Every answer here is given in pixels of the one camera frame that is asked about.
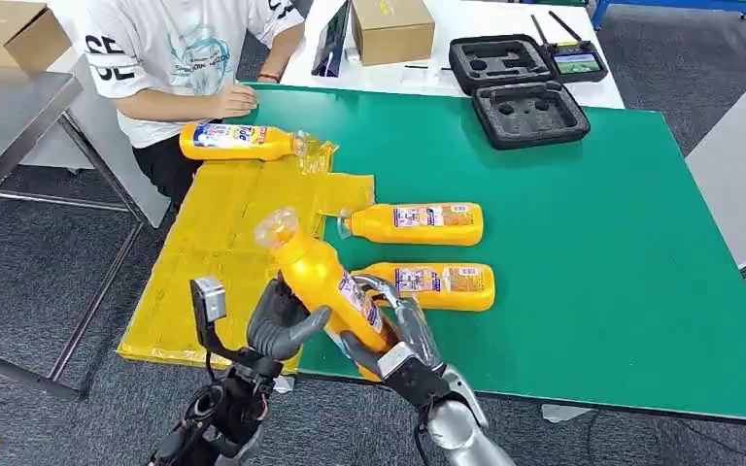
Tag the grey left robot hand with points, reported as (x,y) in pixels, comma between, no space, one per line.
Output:
(276,325)

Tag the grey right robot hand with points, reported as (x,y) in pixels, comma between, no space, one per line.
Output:
(421,334)

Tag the person's right hand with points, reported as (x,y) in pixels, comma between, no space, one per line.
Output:
(234,101)

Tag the orange drink bottle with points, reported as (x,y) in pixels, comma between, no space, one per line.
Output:
(315,276)
(444,289)
(424,225)
(231,143)

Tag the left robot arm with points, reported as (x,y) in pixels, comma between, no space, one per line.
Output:
(231,411)

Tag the person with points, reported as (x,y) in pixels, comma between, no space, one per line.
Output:
(173,51)

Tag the yellow sheet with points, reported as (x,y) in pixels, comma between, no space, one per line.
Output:
(218,257)

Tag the dark tablet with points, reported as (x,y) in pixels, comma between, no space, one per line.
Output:
(331,42)

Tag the white cabinet panel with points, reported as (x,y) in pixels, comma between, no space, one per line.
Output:
(106,154)

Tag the large cardboard box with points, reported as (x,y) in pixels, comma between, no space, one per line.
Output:
(392,32)

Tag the black pen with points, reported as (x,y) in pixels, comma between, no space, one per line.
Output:
(415,66)

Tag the green mat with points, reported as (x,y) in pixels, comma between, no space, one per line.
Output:
(604,257)

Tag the steel table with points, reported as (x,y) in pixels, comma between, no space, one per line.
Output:
(6,116)

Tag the small cardboard box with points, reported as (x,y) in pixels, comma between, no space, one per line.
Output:
(12,32)

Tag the black foam case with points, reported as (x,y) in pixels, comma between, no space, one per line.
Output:
(527,116)

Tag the white table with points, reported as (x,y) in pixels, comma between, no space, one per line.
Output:
(476,19)

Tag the black remote controller with antennas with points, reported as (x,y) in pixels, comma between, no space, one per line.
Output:
(577,63)

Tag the grey table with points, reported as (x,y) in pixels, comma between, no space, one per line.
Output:
(740,180)

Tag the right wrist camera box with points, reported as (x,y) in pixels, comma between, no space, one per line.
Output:
(411,379)

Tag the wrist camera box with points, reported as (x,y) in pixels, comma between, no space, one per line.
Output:
(209,299)
(411,379)

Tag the white table bracket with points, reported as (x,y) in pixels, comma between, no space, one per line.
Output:
(566,413)
(285,384)

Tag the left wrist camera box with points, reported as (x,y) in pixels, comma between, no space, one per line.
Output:
(209,299)

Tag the blue metal frame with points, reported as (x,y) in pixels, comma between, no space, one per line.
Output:
(682,6)

